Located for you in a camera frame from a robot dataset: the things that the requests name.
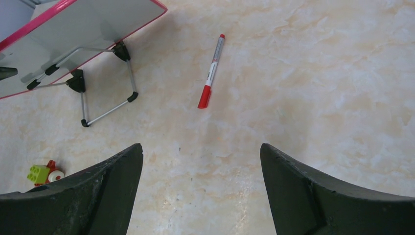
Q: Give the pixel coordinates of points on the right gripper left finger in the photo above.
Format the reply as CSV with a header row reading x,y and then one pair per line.
x,y
95,201

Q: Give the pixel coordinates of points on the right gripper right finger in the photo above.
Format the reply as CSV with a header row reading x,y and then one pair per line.
x,y
306,201

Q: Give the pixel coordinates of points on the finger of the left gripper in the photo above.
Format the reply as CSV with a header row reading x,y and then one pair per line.
x,y
7,72

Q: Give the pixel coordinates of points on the pink framed whiteboard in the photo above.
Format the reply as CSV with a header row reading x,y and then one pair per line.
x,y
34,43

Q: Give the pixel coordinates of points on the red whiteboard marker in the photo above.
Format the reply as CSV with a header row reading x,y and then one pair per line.
x,y
206,93

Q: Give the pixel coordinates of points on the red green toy car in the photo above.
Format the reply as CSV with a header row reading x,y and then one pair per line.
x,y
43,174

